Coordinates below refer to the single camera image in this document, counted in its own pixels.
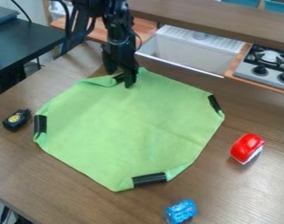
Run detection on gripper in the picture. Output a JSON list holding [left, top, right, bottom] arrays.
[[100, 25, 141, 89]]

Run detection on green cloth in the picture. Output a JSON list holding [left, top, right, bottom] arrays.
[[31, 67, 226, 193]]

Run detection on toy sink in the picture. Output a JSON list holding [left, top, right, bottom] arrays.
[[133, 24, 247, 79]]

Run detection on black desk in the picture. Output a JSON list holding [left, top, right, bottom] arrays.
[[0, 3, 68, 99]]

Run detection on black and yellow toy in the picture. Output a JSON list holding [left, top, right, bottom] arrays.
[[1, 108, 33, 132]]

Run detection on toy stove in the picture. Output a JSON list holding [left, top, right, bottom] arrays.
[[232, 43, 284, 93]]

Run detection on red and white toy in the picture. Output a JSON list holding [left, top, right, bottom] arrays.
[[229, 132, 266, 165]]

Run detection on blue can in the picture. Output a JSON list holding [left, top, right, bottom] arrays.
[[163, 198, 199, 224]]

